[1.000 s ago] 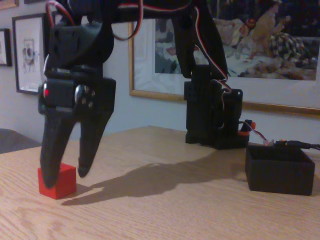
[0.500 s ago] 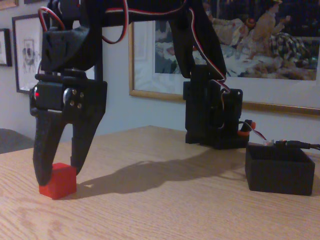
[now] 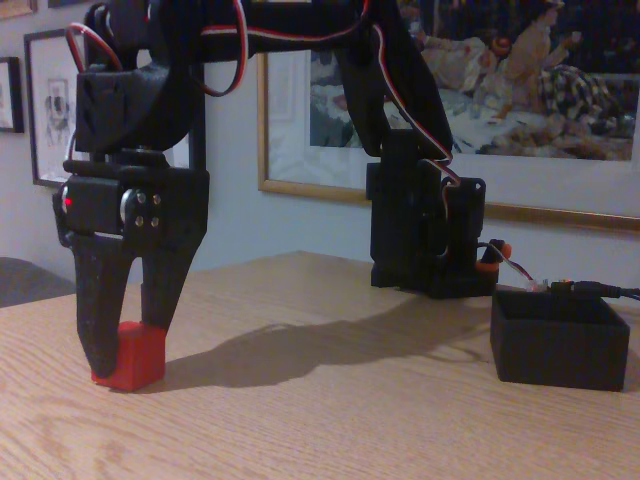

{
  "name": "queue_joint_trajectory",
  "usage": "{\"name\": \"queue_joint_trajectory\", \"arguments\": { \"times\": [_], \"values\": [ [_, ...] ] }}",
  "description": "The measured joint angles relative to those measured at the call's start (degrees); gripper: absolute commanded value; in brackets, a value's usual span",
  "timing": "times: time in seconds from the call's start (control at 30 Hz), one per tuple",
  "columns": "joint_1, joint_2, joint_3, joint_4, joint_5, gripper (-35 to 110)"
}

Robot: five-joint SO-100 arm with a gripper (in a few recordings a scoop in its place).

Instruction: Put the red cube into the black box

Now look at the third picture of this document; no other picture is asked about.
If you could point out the red cube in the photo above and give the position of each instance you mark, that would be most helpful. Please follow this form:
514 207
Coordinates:
142 360

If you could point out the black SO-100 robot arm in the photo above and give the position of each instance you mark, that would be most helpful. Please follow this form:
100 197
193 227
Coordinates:
400 225

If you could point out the black box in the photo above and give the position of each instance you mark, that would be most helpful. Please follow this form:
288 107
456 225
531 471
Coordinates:
560 355

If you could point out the black framed dog drawing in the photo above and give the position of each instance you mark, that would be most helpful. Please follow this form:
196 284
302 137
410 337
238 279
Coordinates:
50 125

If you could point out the black framed figure drawing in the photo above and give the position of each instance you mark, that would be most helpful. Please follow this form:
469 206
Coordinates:
200 115

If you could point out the small black framed picture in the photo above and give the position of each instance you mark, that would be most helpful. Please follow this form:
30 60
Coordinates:
7 95

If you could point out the black orange table clamp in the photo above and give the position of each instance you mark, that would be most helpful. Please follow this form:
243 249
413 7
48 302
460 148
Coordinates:
487 266

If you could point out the controller board with connectors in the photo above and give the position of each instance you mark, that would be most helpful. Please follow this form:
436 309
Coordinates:
560 286

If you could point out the large gold framed painting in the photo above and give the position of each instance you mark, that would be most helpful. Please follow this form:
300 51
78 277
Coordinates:
575 100

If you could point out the dark picture frame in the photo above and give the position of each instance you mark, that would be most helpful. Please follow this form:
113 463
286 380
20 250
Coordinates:
65 2

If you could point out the gold picture frame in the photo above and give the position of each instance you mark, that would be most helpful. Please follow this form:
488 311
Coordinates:
15 6

